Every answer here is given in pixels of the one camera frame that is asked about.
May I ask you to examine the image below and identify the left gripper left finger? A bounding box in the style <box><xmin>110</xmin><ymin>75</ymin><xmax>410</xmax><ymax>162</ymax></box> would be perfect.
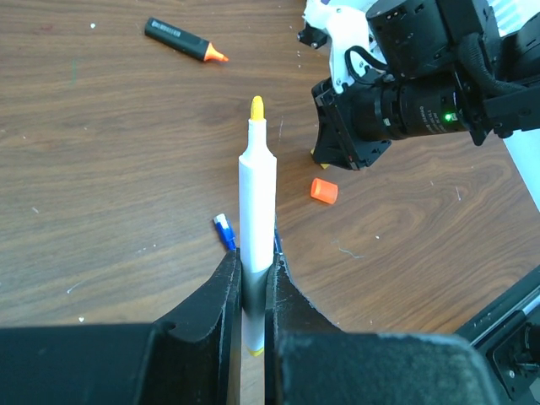
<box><xmin>1</xmin><ymin>251</ymin><xmax>241</xmax><ymax>404</ymax></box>

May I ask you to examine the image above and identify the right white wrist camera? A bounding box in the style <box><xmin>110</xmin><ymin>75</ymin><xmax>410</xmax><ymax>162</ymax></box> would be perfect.
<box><xmin>303</xmin><ymin>1</ymin><xmax>374</xmax><ymax>94</ymax></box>

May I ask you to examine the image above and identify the orange highlighter cap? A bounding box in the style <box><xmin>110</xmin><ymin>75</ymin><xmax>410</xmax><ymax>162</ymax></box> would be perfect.
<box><xmin>310</xmin><ymin>177</ymin><xmax>339</xmax><ymax>204</ymax></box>

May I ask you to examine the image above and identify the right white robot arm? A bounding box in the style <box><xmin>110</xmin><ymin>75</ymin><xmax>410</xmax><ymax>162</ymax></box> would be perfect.
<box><xmin>298</xmin><ymin>1</ymin><xmax>539</xmax><ymax>200</ymax></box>

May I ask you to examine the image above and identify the yellow pen cap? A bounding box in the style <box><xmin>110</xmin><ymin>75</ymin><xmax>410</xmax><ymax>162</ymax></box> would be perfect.
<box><xmin>310</xmin><ymin>148</ymin><xmax>330</xmax><ymax>170</ymax></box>

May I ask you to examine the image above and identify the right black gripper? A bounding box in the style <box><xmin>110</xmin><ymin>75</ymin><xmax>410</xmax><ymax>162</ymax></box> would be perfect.
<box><xmin>311</xmin><ymin>72</ymin><xmax>467</xmax><ymax>170</ymax></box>

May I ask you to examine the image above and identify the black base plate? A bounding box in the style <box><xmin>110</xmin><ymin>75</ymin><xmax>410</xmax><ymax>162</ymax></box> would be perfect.
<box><xmin>456</xmin><ymin>267</ymin><xmax>539</xmax><ymax>404</ymax></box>

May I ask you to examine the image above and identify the black orange highlighter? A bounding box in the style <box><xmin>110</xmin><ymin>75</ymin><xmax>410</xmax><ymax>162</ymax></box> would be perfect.
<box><xmin>144</xmin><ymin>17</ymin><xmax>229</xmax><ymax>62</ymax></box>

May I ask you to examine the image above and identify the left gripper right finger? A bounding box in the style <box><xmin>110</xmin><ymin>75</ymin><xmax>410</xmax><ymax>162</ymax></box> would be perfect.
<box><xmin>264</xmin><ymin>255</ymin><xmax>503</xmax><ymax>404</ymax></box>

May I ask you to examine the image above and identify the small blue white cap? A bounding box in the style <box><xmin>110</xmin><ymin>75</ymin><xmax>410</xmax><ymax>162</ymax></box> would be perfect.
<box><xmin>213</xmin><ymin>213</ymin><xmax>236</xmax><ymax>251</ymax></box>

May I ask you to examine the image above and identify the white yellow pen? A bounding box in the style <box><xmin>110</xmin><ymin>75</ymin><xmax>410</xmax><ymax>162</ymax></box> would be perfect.
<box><xmin>238</xmin><ymin>95</ymin><xmax>277</xmax><ymax>357</ymax></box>

